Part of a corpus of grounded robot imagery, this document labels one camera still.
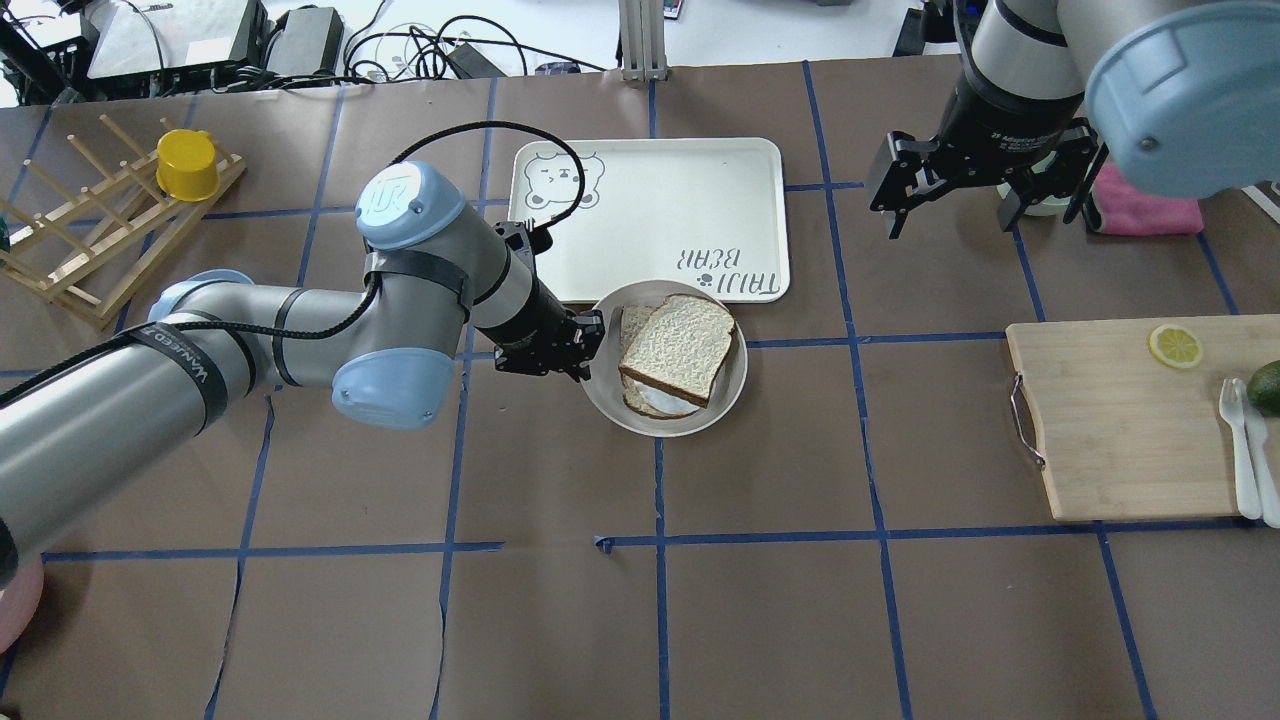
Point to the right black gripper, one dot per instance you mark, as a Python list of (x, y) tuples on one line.
[(995, 124)]

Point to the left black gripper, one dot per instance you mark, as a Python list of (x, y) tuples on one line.
[(527, 323)]

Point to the white round plate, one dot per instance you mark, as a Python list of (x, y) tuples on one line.
[(604, 388)]

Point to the bread slice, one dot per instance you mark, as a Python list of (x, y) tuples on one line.
[(694, 336)]

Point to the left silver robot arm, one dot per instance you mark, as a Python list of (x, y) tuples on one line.
[(73, 435)]

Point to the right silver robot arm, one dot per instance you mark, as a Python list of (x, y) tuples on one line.
[(1181, 96)]

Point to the pink cloth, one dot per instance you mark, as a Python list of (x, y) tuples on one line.
[(1117, 208)]

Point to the white bear tray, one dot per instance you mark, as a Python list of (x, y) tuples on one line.
[(705, 212)]

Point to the lemon slice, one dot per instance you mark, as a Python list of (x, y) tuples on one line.
[(1176, 346)]

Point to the bamboo cutting board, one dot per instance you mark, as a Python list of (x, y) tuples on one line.
[(1124, 437)]

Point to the avocado half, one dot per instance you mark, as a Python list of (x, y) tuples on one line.
[(1263, 389)]

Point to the white plastic knife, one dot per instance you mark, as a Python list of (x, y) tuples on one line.
[(1256, 433)]

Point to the white plastic fork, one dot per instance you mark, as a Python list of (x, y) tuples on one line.
[(1231, 410)]

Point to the yellow mug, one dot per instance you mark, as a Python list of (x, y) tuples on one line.
[(187, 165)]

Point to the wooden mug rack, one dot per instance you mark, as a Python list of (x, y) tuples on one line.
[(90, 254)]

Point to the black computer box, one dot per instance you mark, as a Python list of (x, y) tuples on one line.
[(140, 38)]

